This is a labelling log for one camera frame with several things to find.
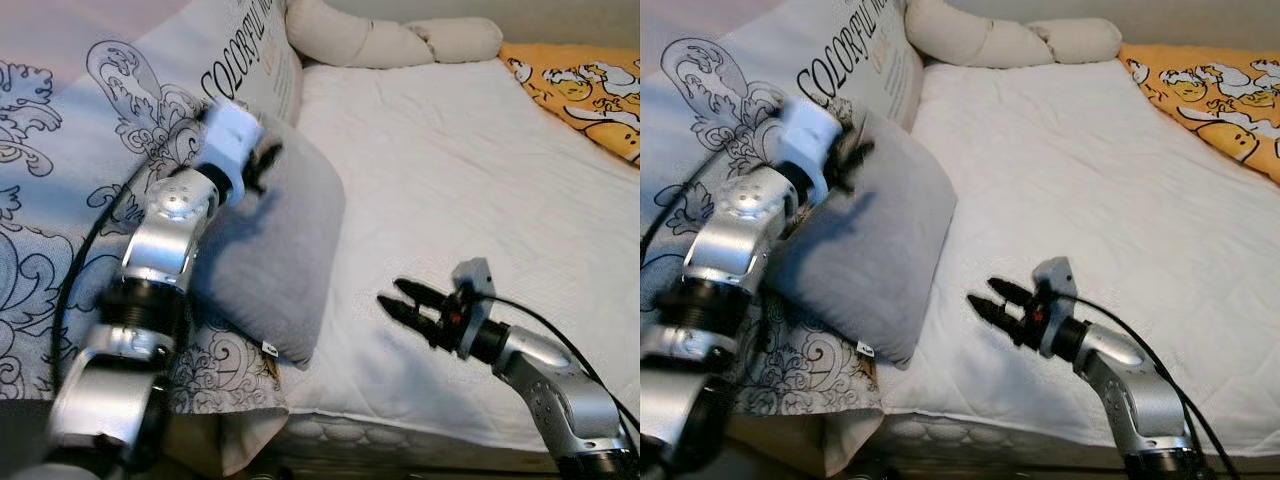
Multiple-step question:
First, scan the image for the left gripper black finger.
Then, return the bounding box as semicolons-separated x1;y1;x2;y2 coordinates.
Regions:
838;135;878;191
255;140;286;191

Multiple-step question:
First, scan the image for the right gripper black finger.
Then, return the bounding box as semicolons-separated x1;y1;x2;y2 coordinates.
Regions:
987;277;1036;311
377;295;448;348
966;294;1031;348
392;278;453;313

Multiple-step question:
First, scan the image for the grey pillow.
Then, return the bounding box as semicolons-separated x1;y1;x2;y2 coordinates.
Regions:
190;105;348;369
770;105;958;369

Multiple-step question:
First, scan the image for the white quilted mattress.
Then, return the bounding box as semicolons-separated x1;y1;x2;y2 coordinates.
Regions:
245;60;641;476
860;58;1280;471

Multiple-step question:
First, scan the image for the printed grey headboard cushion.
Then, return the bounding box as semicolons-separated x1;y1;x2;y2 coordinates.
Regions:
0;0;306;476
640;0;926;476

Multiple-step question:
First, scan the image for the cream bolster pillow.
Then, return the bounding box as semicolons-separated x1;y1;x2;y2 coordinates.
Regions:
905;0;1123;69
285;0;504;69

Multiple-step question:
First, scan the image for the yellow cartoon egg blanket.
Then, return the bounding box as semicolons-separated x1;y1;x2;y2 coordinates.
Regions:
497;42;641;169
1118;42;1280;186

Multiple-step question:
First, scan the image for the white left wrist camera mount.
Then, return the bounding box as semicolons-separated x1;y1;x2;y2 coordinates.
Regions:
200;97;266;179
775;95;844;181

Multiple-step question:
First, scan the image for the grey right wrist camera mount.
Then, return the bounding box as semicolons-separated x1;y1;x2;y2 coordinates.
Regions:
452;257;498;301
1030;257;1079;301

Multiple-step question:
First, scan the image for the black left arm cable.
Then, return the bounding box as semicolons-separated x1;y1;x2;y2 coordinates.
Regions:
50;155;151;381
640;150;716;246

